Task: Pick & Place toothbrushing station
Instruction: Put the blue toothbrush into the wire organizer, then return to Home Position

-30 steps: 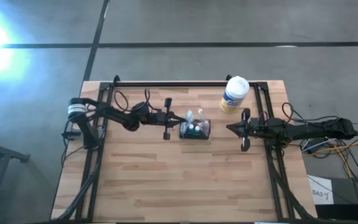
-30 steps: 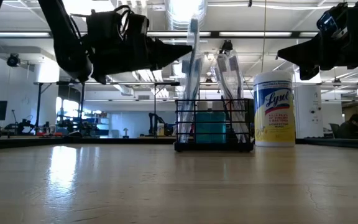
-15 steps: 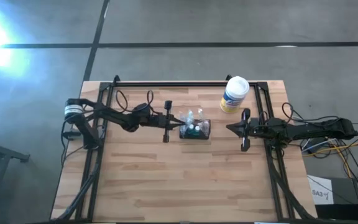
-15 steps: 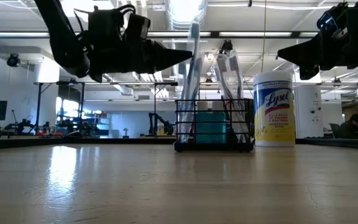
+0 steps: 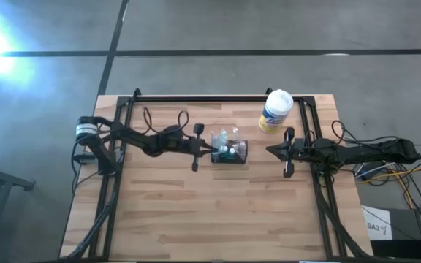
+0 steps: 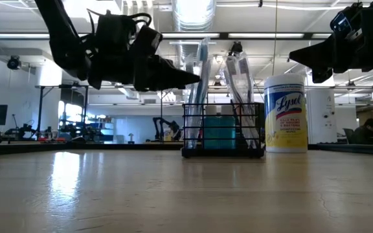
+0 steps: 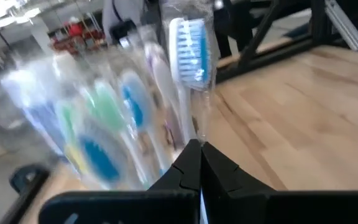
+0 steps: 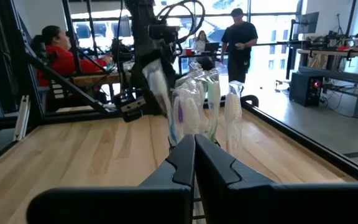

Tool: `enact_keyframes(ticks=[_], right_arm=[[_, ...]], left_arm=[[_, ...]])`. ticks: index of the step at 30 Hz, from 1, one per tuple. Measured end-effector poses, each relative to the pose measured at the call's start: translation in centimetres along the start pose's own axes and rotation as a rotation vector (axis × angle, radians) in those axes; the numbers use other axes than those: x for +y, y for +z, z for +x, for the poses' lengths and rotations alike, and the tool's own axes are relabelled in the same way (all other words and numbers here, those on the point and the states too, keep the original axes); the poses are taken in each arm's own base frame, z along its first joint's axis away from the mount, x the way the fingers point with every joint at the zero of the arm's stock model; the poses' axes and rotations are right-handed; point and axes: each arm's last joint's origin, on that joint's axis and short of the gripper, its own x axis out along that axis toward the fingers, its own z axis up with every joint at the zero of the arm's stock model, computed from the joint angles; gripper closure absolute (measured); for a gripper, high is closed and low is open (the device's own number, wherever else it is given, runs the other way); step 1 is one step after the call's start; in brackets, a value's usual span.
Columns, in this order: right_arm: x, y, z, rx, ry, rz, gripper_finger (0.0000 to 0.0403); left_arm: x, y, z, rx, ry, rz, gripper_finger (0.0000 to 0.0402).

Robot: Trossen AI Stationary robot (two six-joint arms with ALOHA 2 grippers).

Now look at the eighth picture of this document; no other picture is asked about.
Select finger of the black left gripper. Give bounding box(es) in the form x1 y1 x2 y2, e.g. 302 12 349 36
135 77 164 116
166 55 180 86

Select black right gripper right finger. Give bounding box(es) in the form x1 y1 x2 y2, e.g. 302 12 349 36
195 134 358 224

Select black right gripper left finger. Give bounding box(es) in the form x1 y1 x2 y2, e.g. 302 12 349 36
26 134 196 224

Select blue single toothbrush pack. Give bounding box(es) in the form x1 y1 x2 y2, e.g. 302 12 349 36
141 58 178 146

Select purple toothbrush twin pack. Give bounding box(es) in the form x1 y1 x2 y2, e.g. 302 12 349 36
171 79 203 142

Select green toothbrush twin pack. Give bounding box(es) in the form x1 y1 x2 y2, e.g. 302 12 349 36
197 67 222 142

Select pink single toothbrush pack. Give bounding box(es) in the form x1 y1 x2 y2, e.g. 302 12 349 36
223 80 244 155

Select person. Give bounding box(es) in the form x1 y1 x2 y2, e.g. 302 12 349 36
192 29 210 53
220 7 260 84
29 24 114 88

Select black laptop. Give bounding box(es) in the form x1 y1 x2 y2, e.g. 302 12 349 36
203 42 221 53

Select wooden background table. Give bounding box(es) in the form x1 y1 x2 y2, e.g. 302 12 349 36
70 72 133 87

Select black computer tower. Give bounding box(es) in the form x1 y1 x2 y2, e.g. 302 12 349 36
289 71 325 107

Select silver aluminium bar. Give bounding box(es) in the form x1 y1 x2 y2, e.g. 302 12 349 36
13 95 31 141

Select black monitor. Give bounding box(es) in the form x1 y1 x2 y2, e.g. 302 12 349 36
295 11 320 34

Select grey equipment workbench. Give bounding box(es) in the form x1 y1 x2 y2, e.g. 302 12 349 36
296 43 358 118

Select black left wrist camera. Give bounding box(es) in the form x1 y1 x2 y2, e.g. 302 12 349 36
149 24 180 42

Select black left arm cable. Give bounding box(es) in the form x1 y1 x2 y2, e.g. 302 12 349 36
154 0 206 44

